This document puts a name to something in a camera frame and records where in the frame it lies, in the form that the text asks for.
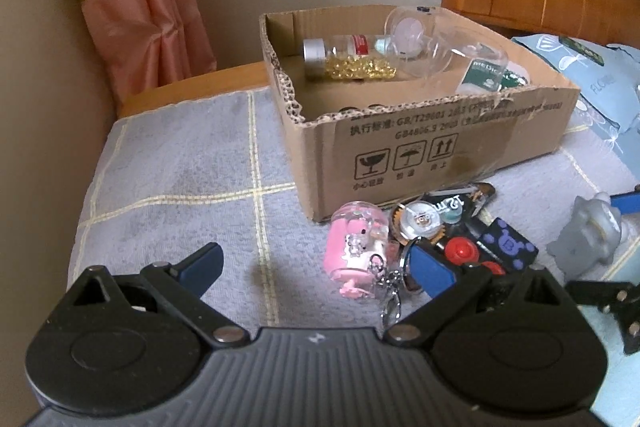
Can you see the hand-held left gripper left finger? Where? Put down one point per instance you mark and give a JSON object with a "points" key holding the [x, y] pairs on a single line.
{"points": [[205, 267]]}

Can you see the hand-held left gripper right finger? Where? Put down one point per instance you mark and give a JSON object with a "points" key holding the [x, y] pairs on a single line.
{"points": [[430, 269]]}

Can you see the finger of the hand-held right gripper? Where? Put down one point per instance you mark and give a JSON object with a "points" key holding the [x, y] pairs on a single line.
{"points": [[627, 202], [607, 294]]}

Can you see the grey figure toy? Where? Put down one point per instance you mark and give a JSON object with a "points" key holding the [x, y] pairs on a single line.
{"points": [[582, 237]]}

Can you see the cardboard box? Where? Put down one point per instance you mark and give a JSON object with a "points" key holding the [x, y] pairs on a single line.
{"points": [[425, 142]]}

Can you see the green white swab box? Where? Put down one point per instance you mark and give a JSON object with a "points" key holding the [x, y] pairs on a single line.
{"points": [[482, 74]]}

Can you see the clear plastic jar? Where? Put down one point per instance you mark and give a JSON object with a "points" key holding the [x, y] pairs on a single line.
{"points": [[480, 53]]}

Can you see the clear round container red label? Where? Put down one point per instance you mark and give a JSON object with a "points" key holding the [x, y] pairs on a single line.
{"points": [[410, 34]]}

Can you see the clear bottle with yellow capsules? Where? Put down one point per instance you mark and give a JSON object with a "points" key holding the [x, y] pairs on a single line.
{"points": [[350, 47]]}

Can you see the red round cap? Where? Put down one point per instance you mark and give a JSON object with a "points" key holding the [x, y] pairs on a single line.
{"points": [[462, 251], [492, 268]]}

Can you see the black box with blue print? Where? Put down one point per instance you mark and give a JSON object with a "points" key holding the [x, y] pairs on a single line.
{"points": [[505, 244]]}

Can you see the grey checked towel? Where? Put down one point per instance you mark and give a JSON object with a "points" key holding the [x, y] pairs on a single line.
{"points": [[175, 172]]}

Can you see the blue floral pillow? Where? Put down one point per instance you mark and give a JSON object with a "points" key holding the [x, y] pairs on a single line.
{"points": [[600, 82]]}

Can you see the green patterned hair clip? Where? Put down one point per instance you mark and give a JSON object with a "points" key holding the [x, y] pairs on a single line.
{"points": [[580, 48]]}

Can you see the wooden bedside table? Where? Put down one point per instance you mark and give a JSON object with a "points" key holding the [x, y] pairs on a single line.
{"points": [[200, 87]]}

